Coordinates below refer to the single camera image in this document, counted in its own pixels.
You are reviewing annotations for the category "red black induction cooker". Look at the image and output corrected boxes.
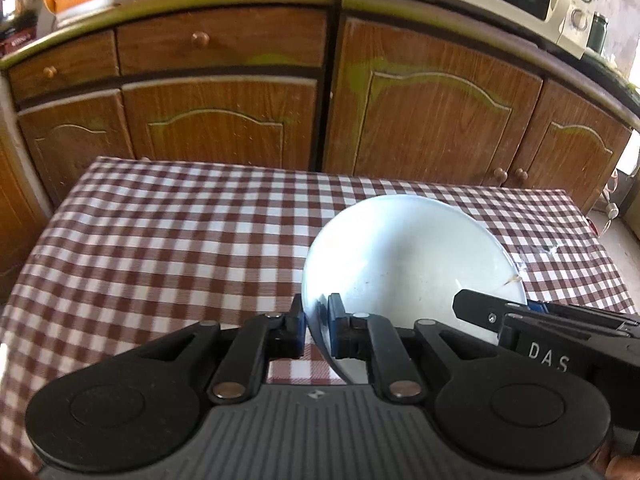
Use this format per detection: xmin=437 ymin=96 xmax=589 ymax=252
xmin=0 ymin=25 xmax=38 ymax=58

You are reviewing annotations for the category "glass panel door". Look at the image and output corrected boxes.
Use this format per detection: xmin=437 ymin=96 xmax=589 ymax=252
xmin=612 ymin=127 xmax=640 ymax=226

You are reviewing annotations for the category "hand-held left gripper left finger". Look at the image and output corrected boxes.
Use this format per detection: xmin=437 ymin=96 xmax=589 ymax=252
xmin=130 ymin=294 xmax=307 ymax=405

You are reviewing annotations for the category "wooden drawer cabinet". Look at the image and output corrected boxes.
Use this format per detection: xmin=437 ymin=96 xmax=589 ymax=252
xmin=0 ymin=0 xmax=337 ymax=206

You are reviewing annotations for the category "blue patterned white bowl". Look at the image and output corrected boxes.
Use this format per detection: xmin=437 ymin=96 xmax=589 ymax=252
xmin=303 ymin=194 xmax=528 ymax=385

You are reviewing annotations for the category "red white checkered tablecloth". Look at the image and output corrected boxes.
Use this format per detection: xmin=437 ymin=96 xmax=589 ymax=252
xmin=0 ymin=156 xmax=640 ymax=471

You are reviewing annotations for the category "tall arched cabinet door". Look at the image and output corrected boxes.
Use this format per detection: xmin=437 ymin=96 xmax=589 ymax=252
xmin=482 ymin=79 xmax=633 ymax=213
xmin=324 ymin=16 xmax=545 ymax=186

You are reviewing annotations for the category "steel cooking pot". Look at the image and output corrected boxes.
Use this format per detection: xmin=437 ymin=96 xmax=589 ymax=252
xmin=0 ymin=0 xmax=43 ymax=36

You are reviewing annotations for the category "wide wooden drawer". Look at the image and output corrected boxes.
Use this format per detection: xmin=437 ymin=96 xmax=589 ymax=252
xmin=116 ymin=7 xmax=328 ymax=77

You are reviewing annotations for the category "wooden corner cabinet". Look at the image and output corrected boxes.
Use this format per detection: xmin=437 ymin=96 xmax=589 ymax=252
xmin=0 ymin=105 xmax=53 ymax=301

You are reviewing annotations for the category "green thermos bottle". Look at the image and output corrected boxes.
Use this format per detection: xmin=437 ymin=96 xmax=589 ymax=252
xmin=587 ymin=10 xmax=610 ymax=55

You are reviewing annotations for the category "narrow wooden drawer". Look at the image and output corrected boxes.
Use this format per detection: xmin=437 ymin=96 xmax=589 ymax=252
xmin=9 ymin=30 xmax=121 ymax=106

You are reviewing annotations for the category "wide arched cabinet door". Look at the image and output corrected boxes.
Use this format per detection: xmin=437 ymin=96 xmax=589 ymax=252
xmin=121 ymin=76 xmax=319 ymax=171

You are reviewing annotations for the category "black flat tray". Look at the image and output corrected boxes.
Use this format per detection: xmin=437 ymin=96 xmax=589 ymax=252
xmin=585 ymin=52 xmax=640 ymax=111

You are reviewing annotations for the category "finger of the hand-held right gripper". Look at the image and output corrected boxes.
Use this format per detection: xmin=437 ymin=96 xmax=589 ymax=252
xmin=452 ymin=289 xmax=531 ymax=333
xmin=525 ymin=301 xmax=640 ymax=331

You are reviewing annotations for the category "narrow arched cabinet door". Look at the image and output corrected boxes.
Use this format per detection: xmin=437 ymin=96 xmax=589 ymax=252
xmin=17 ymin=89 xmax=136 ymax=201

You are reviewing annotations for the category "wooden two-door cabinet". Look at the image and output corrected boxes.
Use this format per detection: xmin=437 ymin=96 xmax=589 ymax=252
xmin=320 ymin=0 xmax=640 ymax=216

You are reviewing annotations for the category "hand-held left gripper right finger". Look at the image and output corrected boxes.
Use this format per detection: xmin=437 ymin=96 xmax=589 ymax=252
xmin=326 ymin=294 xmax=483 ymax=405

